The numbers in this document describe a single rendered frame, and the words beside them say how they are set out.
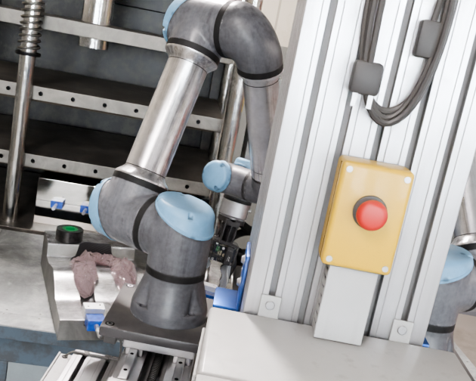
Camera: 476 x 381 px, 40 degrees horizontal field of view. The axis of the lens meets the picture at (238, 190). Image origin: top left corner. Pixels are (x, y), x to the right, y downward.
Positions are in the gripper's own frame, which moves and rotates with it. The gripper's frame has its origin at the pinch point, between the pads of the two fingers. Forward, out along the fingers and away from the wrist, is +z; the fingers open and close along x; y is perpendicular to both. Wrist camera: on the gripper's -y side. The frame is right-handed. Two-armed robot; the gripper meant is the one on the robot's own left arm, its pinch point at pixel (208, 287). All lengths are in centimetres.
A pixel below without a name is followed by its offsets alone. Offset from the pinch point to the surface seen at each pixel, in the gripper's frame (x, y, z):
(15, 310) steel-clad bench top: -46, -2, 20
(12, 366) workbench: -42, 0, 34
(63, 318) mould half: -32.9, 11.0, 14.7
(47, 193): -58, -78, 1
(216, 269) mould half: 3.9, -23.6, -0.7
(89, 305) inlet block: -27.9, 8.0, 10.9
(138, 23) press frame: -51, -149, -79
